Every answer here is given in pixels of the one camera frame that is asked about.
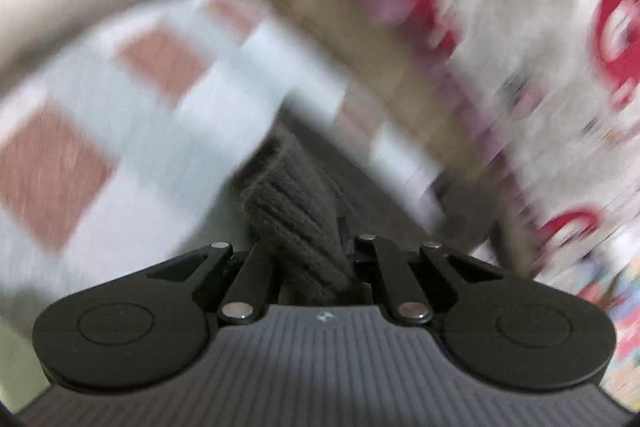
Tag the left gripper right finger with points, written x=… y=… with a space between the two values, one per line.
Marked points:
x=381 y=264

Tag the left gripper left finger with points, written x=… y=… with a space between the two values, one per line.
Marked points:
x=249 y=292

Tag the dark grey knit sweater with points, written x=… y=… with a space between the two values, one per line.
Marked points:
x=301 y=194

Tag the checked white pink bedsheet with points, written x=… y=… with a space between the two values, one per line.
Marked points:
x=117 y=151

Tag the white quilt with red bears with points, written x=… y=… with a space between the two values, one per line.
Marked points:
x=550 y=91

